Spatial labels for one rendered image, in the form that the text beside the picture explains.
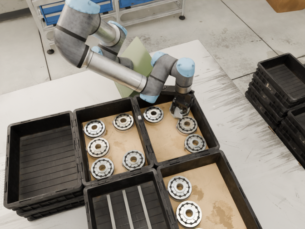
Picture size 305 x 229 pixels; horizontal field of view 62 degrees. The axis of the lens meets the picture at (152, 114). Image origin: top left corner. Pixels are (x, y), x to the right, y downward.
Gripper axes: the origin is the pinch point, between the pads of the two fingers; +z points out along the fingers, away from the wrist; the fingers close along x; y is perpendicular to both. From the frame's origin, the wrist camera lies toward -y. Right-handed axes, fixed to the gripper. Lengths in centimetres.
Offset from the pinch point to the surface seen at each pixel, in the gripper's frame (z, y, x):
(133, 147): 2.0, -6.2, -28.3
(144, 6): 55, -129, 142
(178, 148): 2.0, 11.8, -16.1
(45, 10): 36, -186, 55
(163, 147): 2.0, 5.6, -19.7
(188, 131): -1.0, 11.2, -6.6
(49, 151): 2, -38, -53
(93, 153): -0.8, -18.2, -42.4
